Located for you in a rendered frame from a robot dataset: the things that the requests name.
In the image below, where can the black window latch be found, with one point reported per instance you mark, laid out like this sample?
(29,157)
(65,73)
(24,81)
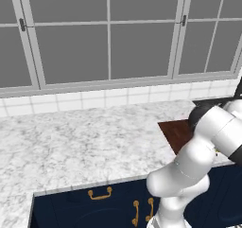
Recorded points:
(183,20)
(22,24)

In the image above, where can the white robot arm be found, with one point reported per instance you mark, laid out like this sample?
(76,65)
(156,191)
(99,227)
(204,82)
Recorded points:
(189,171)

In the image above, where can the grey framed window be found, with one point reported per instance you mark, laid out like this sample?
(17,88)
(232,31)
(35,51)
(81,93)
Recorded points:
(110,33)

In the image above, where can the dark brown cutting board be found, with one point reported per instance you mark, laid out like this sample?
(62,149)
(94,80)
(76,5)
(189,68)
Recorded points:
(176,133)

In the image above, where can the navy drawer front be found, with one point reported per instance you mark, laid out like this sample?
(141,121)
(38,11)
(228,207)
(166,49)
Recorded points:
(91,196)

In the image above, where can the yellow green sponge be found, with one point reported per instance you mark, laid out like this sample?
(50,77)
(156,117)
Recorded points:
(216,151)

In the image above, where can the black sink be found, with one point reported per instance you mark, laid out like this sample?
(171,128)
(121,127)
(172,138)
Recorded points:
(209,102)

